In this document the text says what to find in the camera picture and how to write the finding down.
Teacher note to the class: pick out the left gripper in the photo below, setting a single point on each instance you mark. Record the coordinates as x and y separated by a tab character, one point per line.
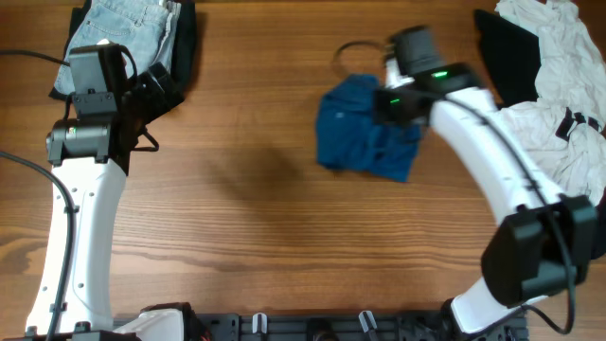
147	86

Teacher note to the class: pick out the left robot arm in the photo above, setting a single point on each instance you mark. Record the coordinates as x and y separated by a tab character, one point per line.
89	151

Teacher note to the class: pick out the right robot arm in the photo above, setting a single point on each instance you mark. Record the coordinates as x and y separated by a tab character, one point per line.
544	238

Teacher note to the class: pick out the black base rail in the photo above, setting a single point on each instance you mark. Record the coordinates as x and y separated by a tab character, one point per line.
407	326

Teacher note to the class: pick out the dark blue polo shirt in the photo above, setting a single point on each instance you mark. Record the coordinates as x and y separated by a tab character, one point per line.
348	139

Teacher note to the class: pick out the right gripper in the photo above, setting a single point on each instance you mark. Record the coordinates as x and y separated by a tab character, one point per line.
382	113

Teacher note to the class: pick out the light blue folded jeans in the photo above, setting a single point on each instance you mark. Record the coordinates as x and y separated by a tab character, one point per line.
148	28

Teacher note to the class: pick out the white crumpled garment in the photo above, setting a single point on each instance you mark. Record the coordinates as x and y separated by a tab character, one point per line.
561	130

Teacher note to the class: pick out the black garment on right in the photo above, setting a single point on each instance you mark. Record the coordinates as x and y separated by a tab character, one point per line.
511	56

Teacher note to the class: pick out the black folded garment under jeans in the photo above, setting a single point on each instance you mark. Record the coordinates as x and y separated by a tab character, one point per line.
186	43

